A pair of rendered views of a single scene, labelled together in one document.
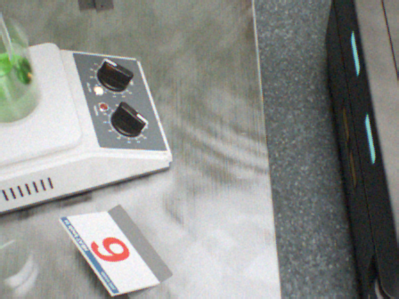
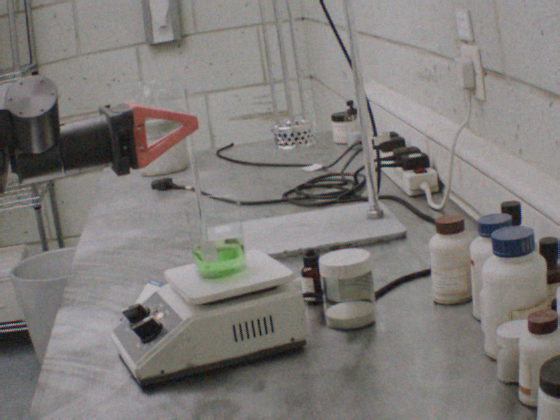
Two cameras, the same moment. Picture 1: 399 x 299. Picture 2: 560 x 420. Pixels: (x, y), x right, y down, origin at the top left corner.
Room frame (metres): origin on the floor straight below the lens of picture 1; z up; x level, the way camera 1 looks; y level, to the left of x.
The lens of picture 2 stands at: (1.45, 0.17, 1.16)
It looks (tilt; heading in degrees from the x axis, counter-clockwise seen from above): 14 degrees down; 176
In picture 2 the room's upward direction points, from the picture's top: 8 degrees counter-clockwise
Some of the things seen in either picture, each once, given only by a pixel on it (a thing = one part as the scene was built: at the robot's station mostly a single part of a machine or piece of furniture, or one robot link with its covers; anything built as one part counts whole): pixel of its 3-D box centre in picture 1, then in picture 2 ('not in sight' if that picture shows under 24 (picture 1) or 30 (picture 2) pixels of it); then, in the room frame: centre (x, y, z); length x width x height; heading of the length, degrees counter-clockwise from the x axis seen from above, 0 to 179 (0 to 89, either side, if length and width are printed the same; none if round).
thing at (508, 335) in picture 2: not in sight; (518, 352); (0.66, 0.44, 0.78); 0.05 x 0.05 x 0.05
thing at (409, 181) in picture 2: not in sight; (397, 161); (-0.29, 0.53, 0.77); 0.40 x 0.06 x 0.04; 1
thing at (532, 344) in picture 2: not in sight; (542, 357); (0.72, 0.45, 0.79); 0.05 x 0.05 x 0.09
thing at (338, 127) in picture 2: not in sight; (345, 127); (-0.67, 0.49, 0.78); 0.06 x 0.06 x 0.06
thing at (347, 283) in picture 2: not in sight; (348, 289); (0.42, 0.31, 0.79); 0.06 x 0.06 x 0.08
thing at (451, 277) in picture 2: not in sight; (452, 258); (0.41, 0.44, 0.80); 0.06 x 0.06 x 0.10
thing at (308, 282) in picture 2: not in sight; (313, 274); (0.33, 0.28, 0.78); 0.03 x 0.03 x 0.07
